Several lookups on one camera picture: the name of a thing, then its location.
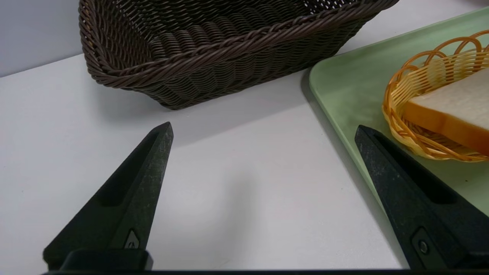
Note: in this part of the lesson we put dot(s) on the light green plastic tray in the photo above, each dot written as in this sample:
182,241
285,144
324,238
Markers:
344,88

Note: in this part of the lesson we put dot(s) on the toy bread slice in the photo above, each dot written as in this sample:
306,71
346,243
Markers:
454,103

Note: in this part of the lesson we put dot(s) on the small yellow wicker basket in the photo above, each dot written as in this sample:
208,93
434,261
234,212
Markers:
405,84

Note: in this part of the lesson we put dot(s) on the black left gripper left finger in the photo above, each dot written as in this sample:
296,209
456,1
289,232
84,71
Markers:
130,206

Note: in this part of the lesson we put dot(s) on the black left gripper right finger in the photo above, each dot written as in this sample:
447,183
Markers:
424,214

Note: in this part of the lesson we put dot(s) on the dark brown wicker basket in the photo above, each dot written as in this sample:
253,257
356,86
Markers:
214,57

